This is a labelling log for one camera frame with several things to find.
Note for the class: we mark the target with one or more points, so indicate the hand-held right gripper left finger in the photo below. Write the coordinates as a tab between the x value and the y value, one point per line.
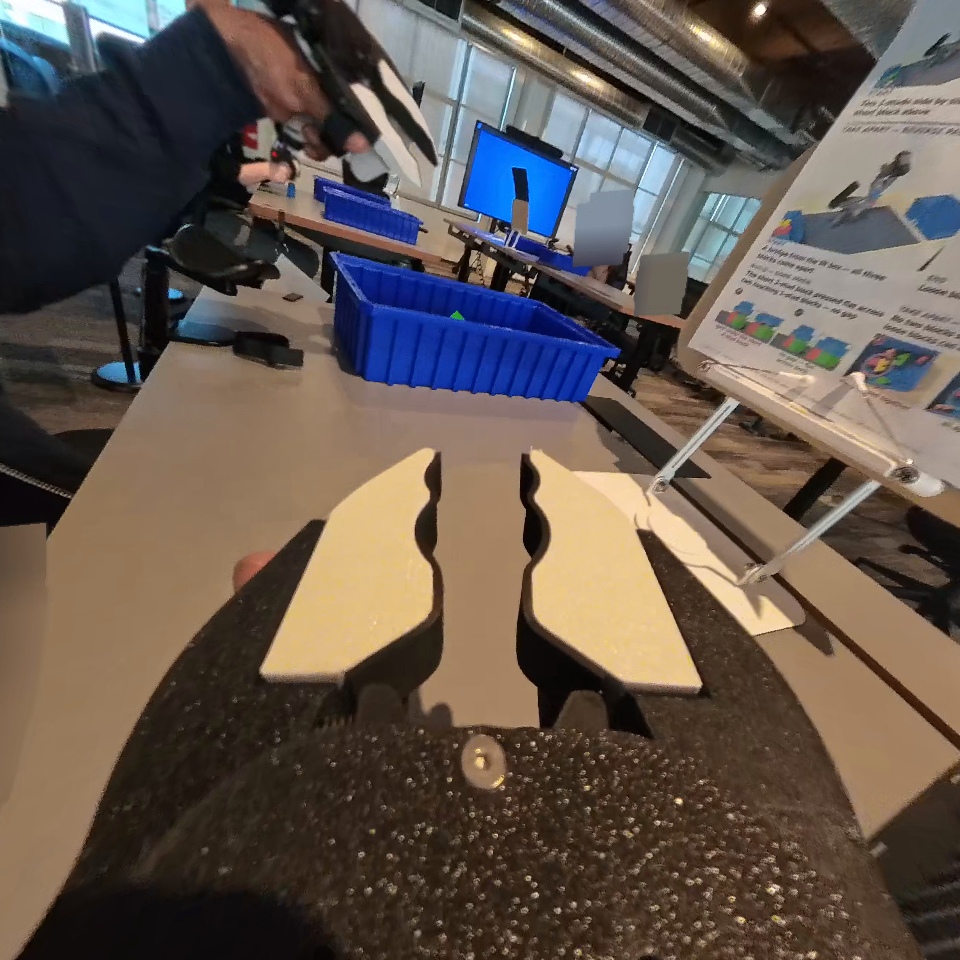
360	570

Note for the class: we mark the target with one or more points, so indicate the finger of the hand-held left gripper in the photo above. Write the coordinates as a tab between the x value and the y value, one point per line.
379	131
405	112

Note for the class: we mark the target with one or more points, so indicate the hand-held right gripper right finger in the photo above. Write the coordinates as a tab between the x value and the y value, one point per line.
600	577

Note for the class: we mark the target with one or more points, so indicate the blue ribbed plastic bin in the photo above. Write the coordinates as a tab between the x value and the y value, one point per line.
465	352
337	187
371	221

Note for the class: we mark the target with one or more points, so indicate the person's left forearm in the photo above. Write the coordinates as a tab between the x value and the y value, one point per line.
112	165

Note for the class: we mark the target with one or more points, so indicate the person's left hand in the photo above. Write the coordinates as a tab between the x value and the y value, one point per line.
277	67

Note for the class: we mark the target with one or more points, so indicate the person's right hand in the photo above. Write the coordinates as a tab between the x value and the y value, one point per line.
253	571

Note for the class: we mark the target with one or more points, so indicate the computer monitor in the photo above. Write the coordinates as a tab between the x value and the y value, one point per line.
495	172

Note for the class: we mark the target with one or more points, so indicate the wooden office desk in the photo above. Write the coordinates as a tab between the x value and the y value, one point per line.
577	289
300	214

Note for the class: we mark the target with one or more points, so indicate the black office chair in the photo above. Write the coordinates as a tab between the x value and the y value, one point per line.
217	259
930	555

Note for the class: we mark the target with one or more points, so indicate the black plastic holder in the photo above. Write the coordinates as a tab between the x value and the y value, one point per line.
266	349

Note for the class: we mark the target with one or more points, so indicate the black pole stand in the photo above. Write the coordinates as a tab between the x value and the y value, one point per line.
120	371

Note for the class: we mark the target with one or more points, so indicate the instruction poster board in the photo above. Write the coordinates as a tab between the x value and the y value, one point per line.
862	247

